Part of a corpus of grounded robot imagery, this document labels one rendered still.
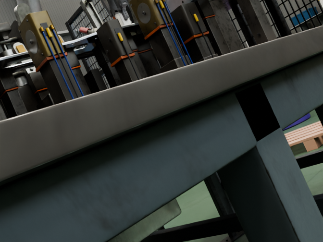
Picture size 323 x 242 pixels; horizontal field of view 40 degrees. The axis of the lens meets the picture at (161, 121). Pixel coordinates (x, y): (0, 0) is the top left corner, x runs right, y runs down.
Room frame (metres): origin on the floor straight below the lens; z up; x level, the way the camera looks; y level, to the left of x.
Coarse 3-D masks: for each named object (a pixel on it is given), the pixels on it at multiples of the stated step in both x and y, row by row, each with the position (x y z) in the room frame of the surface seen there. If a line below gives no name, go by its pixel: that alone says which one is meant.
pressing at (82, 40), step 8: (128, 24) 1.36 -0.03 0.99; (136, 24) 1.37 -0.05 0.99; (96, 32) 1.29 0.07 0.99; (128, 32) 1.47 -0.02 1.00; (136, 32) 1.51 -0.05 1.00; (72, 40) 1.26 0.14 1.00; (80, 40) 1.31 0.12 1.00; (88, 40) 1.35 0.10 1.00; (96, 40) 1.39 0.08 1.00; (80, 48) 1.40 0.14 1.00; (88, 48) 1.45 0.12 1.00; (8, 56) 1.14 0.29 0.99; (16, 56) 1.16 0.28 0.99; (24, 56) 1.22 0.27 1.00; (80, 56) 1.49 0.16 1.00; (88, 56) 1.51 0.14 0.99; (0, 64) 1.20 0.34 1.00; (16, 64) 1.27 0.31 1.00; (24, 64) 1.31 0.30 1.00; (32, 64) 1.32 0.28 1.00
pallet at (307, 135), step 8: (304, 128) 4.44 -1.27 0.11; (312, 128) 4.17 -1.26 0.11; (320, 128) 3.95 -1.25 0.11; (288, 136) 4.38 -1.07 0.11; (296, 136) 4.15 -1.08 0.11; (304, 136) 3.93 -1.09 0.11; (312, 136) 3.72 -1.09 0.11; (320, 136) 3.84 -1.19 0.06; (296, 144) 3.81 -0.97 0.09; (304, 144) 3.77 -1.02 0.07; (312, 144) 3.73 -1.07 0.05; (320, 144) 3.78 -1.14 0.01
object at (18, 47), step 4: (16, 44) 1.41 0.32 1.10; (20, 44) 1.42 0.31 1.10; (12, 48) 1.41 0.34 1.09; (16, 48) 1.40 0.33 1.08; (20, 48) 1.40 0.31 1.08; (24, 48) 1.41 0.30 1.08; (16, 52) 1.40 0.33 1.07; (20, 52) 1.40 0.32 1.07; (24, 60) 1.40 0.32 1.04; (28, 60) 1.41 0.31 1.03; (28, 68) 1.39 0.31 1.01; (32, 68) 1.39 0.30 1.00; (24, 72) 1.40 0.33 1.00; (28, 72) 1.39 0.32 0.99
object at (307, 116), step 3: (309, 114) 6.21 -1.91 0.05; (303, 117) 6.08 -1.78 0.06; (306, 117) 6.11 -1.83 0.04; (309, 117) 6.16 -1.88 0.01; (300, 120) 6.05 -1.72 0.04; (303, 120) 6.07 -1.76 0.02; (294, 123) 6.03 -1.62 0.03; (297, 123) 6.03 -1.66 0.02; (288, 126) 6.04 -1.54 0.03; (291, 126) 6.03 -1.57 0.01; (285, 129) 6.07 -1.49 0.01
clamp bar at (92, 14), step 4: (84, 0) 1.63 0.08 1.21; (88, 0) 1.60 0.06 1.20; (92, 0) 1.61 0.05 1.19; (80, 4) 1.63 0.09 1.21; (84, 4) 1.61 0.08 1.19; (88, 4) 1.63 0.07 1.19; (92, 4) 1.63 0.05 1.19; (84, 8) 1.62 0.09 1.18; (88, 8) 1.63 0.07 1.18; (92, 8) 1.63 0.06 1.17; (88, 12) 1.61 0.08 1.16; (92, 12) 1.63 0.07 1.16; (96, 12) 1.62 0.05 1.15; (88, 16) 1.62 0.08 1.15; (92, 16) 1.61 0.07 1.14; (96, 16) 1.63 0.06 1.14; (92, 20) 1.61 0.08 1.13; (96, 20) 1.62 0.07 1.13; (100, 20) 1.62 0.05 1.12; (92, 24) 1.61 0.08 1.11; (96, 24) 1.60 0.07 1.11; (100, 24) 1.62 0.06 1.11
